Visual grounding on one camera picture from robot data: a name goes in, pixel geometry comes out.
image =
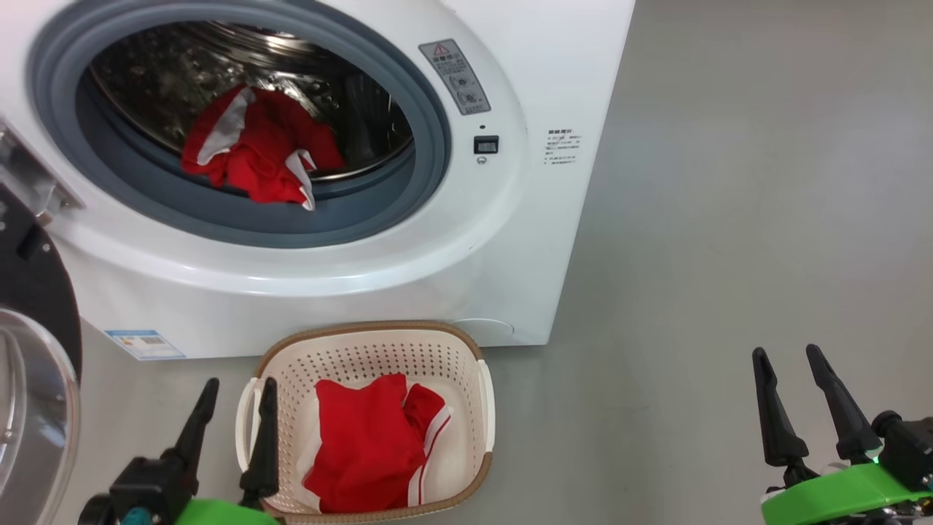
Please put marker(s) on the round white filter cover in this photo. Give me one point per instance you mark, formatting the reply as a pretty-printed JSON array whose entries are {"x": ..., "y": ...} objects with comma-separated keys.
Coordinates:
[{"x": 485, "y": 330}]

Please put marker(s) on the grey warning sticker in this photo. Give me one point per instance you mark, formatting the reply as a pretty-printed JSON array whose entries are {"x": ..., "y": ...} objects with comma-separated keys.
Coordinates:
[{"x": 454, "y": 76}]

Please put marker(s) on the blue energy label sticker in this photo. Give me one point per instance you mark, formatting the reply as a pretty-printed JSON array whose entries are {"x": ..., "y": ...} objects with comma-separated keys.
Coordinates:
[{"x": 146, "y": 345}]

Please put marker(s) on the red shirt with white trim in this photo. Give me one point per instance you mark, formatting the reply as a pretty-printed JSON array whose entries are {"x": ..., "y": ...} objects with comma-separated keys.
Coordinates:
[{"x": 255, "y": 146}]

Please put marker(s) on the red shorts with white stripes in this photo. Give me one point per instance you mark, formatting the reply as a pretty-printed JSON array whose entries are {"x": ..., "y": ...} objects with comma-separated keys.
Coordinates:
[{"x": 364, "y": 445}]

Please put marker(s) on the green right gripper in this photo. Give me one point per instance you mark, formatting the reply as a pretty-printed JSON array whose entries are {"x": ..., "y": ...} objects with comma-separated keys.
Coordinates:
[{"x": 838, "y": 496}]

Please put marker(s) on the black round glass washer door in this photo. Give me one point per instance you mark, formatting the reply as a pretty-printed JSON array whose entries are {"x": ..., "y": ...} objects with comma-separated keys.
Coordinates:
[{"x": 29, "y": 292}]

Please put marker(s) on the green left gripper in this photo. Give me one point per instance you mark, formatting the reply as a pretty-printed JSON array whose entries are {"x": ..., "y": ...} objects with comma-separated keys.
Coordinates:
[{"x": 226, "y": 514}]

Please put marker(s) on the cream perforated basket brown rim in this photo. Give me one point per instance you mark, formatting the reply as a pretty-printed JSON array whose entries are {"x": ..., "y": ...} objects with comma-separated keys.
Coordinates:
[{"x": 466, "y": 437}]

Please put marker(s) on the white front-load washing machine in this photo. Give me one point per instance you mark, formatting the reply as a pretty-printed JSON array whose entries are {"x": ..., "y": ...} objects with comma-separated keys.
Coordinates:
[{"x": 364, "y": 292}]

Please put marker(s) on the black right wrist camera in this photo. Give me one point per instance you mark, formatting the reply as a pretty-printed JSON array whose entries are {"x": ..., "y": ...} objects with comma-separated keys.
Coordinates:
[{"x": 911, "y": 448}]

